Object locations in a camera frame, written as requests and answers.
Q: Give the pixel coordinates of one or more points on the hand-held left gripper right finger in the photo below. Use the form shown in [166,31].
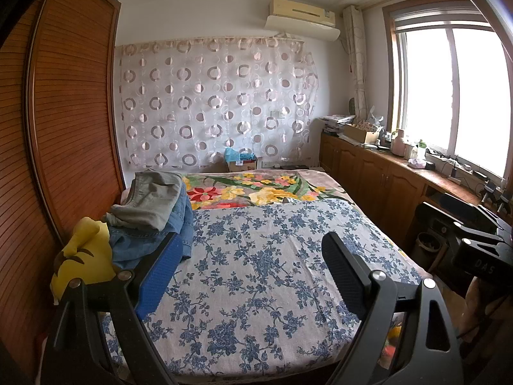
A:
[344,276]

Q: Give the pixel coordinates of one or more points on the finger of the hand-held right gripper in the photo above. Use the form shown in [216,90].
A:
[449,220]
[459,201]

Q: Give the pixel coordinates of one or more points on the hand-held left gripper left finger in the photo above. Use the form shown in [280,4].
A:
[160,276]

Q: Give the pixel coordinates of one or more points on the grey pants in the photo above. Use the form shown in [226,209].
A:
[152,204]

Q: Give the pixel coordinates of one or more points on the person's right hand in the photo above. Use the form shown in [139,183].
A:
[477,296]

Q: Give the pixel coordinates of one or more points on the beige waste bin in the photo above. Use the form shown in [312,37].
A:
[429,248]

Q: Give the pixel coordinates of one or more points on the blue denim jeans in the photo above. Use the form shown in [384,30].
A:
[128,248]

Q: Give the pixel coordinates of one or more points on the small black box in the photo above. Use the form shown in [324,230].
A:
[430,165]

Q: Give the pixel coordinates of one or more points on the pink tissue pack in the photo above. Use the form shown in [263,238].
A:
[416,163]

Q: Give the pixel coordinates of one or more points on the green-capped bottle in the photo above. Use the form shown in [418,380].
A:
[421,151]

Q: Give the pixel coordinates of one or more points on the yellow plush toy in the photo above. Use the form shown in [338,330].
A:
[88,256]

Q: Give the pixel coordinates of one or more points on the pink bottle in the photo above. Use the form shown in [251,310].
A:
[398,144]

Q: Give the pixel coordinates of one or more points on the blue floral bedsheet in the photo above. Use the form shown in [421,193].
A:
[260,268]

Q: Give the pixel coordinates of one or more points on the wooden low cabinet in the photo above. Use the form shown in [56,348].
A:
[372,172]

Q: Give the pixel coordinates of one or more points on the wooden-framed window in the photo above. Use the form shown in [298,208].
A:
[441,88]

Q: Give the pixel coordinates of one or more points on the clear plastic bag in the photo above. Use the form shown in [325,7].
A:
[375,118]

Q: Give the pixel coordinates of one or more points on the open cardboard box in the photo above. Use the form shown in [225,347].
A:
[358,134]

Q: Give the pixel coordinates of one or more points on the colourful floral blanket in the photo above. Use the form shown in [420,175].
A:
[240,186]

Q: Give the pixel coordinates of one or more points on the small cardboard box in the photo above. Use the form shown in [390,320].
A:
[244,166]

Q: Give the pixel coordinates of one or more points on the stack of papers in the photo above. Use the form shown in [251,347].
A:
[338,122]

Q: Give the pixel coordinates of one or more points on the pale window curtain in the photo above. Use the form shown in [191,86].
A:
[356,56]

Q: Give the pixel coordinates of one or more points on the circle-patterned sheer curtain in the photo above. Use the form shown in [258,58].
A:
[200,100]

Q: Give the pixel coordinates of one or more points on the wooden slatted wardrobe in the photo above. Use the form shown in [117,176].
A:
[68,108]

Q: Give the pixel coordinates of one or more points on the white air deflector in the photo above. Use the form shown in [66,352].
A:
[304,29]

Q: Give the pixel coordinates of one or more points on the beige air conditioner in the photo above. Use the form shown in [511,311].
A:
[300,10]

